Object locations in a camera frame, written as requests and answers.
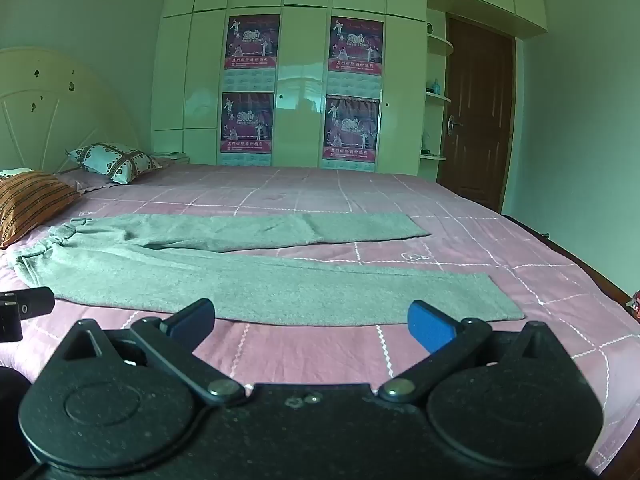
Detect white teal patterned pillow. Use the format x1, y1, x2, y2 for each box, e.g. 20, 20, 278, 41
65, 142, 163, 185

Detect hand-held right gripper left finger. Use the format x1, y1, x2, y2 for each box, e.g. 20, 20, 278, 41
60, 298, 247, 407

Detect grey pants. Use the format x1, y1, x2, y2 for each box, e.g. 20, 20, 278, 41
9, 212, 526, 327

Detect cream wardrobe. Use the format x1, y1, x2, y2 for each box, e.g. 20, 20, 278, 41
150, 0, 548, 177

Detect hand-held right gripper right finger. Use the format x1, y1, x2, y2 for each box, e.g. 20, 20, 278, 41
377, 300, 582, 405

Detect brown wooden door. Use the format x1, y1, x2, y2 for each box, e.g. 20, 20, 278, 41
436, 14, 517, 213

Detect bed with pink checked sheet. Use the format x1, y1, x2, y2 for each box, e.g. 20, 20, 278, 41
0, 162, 640, 477

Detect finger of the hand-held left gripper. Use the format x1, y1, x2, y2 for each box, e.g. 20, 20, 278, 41
0, 287, 55, 319

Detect purple wall poster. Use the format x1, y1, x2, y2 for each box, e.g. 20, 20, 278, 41
328, 16, 385, 76
220, 92, 276, 155
322, 95, 380, 161
224, 14, 281, 71

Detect orange striped pillow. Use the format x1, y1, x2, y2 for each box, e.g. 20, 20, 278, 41
0, 170, 81, 250

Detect pink pillow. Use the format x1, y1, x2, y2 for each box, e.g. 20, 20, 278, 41
52, 169, 123, 195

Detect cream headboard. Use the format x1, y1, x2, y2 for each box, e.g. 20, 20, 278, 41
0, 47, 143, 173

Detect cream corner shelf unit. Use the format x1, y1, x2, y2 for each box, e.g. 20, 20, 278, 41
419, 10, 455, 162

